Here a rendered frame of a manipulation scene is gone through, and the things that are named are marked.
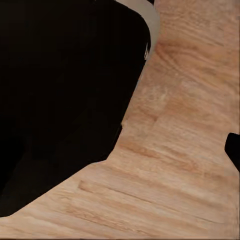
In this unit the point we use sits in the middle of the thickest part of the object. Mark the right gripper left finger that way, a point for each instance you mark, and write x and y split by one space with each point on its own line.
12 149

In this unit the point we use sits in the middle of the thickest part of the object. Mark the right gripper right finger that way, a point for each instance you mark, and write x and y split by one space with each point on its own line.
232 148

